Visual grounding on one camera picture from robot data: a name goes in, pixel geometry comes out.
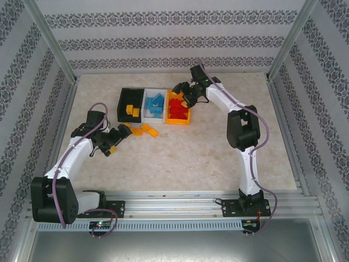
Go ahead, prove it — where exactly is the black plastic bin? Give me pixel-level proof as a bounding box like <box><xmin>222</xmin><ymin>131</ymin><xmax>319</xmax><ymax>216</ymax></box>
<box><xmin>116</xmin><ymin>87</ymin><xmax>146</xmax><ymax>123</ymax></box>

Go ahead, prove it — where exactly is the white plastic bin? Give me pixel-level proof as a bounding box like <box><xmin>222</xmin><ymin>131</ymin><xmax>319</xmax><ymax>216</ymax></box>
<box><xmin>141</xmin><ymin>87</ymin><xmax>168</xmax><ymax>124</ymax></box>

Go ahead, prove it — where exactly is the grey slotted cable duct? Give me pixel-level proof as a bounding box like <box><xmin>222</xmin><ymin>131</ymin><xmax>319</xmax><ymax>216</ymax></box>
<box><xmin>36</xmin><ymin>219</ymin><xmax>244</xmax><ymax>233</ymax></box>

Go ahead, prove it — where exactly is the short aluminium corner post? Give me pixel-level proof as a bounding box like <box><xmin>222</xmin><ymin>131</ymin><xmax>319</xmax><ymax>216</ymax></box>
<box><xmin>312</xmin><ymin>215</ymin><xmax>340</xmax><ymax>262</ymax></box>
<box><xmin>10</xmin><ymin>215</ymin><xmax>39</xmax><ymax>262</ymax></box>

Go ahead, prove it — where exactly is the aluminium table side rail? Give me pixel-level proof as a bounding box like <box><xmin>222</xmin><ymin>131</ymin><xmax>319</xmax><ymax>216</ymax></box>
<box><xmin>266</xmin><ymin>79</ymin><xmax>311</xmax><ymax>197</ymax></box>
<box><xmin>37</xmin><ymin>80</ymin><xmax>80</xmax><ymax>200</ymax></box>

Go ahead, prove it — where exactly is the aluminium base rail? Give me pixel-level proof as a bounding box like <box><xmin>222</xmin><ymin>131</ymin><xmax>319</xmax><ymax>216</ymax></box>
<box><xmin>26</xmin><ymin>190</ymin><xmax>320</xmax><ymax>219</ymax></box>

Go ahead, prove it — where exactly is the purple cable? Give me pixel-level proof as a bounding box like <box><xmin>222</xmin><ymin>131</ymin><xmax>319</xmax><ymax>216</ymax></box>
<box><xmin>53</xmin><ymin>102</ymin><xmax>118</xmax><ymax>237</ymax></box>
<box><xmin>197</xmin><ymin>57</ymin><xmax>279</xmax><ymax>237</ymax></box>

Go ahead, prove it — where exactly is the small green circuit board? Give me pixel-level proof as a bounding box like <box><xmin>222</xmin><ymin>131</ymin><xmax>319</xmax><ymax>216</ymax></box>
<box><xmin>89</xmin><ymin>221</ymin><xmax>113</xmax><ymax>230</ymax></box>
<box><xmin>242</xmin><ymin>219</ymin><xmax>262</xmax><ymax>229</ymax></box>

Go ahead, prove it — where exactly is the aluminium frame post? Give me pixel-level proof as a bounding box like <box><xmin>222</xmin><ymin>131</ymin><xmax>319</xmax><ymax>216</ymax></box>
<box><xmin>266</xmin><ymin>0</ymin><xmax>322</xmax><ymax>82</ymax></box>
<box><xmin>21</xmin><ymin>0</ymin><xmax>80</xmax><ymax>84</ymax></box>

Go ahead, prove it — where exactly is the grey metal sheet panel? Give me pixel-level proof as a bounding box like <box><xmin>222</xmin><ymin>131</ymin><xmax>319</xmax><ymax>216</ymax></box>
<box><xmin>27</xmin><ymin>230</ymin><xmax>332</xmax><ymax>262</ymax></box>

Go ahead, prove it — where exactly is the orange plastic bin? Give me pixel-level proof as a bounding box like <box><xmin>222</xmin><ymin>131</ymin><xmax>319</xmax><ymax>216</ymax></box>
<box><xmin>165</xmin><ymin>89</ymin><xmax>192</xmax><ymax>126</ymax></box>

